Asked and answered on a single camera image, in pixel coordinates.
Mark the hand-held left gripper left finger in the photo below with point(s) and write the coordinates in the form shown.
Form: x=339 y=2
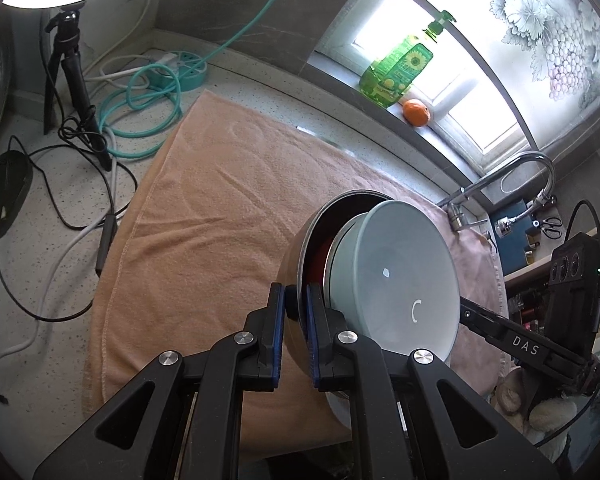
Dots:
x=278 y=330

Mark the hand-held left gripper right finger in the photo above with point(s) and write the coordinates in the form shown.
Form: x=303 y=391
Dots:
x=311 y=330

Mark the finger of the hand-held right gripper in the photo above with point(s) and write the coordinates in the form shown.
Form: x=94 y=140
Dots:
x=480 y=317

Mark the red bowl with steel lining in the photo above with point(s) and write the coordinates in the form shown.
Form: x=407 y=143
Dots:
x=316 y=260

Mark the large steel bowl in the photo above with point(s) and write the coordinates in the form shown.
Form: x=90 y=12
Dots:
x=292 y=260

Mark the pale green bowl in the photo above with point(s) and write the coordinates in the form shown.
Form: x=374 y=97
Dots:
x=390 y=270

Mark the person's right hand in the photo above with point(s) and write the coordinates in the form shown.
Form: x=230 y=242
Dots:
x=510 y=395

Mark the blue box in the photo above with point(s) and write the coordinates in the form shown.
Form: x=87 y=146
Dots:
x=512 y=255

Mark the black scissors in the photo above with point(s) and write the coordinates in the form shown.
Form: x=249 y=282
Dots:
x=547 y=230

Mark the peach towel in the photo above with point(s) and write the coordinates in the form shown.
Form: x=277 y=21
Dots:
x=205 y=220

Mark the chrome faucet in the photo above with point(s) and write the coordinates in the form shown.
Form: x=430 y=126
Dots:
x=505 y=165

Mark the orange mandarin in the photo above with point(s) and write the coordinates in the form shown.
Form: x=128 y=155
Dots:
x=416 y=113

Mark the frosted window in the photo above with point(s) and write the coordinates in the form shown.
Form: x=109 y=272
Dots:
x=480 y=60

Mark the green dish soap bottle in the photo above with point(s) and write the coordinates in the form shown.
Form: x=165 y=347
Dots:
x=395 y=70

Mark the teal power strip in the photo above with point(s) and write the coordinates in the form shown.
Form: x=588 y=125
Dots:
x=190 y=72

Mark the black tripod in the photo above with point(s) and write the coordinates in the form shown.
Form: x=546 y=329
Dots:
x=77 y=85

